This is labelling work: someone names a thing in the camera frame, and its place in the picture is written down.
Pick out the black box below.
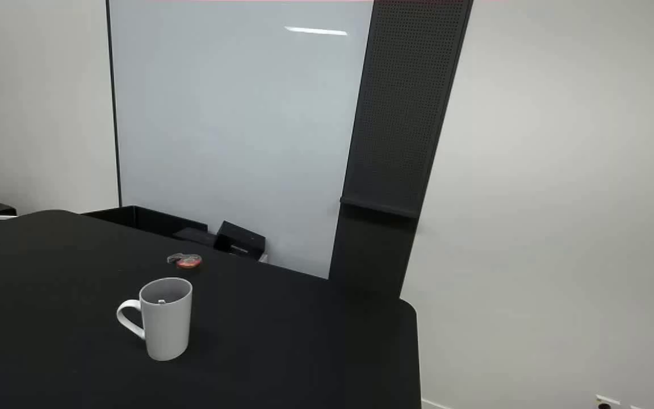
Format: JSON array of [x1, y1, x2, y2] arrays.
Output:
[[213, 220, 267, 261]]

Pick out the black perforated panel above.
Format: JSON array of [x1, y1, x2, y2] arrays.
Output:
[[328, 0, 474, 300]]

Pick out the whiteboard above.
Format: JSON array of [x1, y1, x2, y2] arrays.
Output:
[[105, 0, 375, 279]]

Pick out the flat black case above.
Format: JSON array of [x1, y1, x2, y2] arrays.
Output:
[[172, 227, 217, 247]]

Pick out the small red and grey object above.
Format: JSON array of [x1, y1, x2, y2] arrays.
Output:
[[167, 253, 203, 269]]

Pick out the white ceramic mug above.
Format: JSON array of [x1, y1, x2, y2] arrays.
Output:
[[116, 277, 194, 362]]

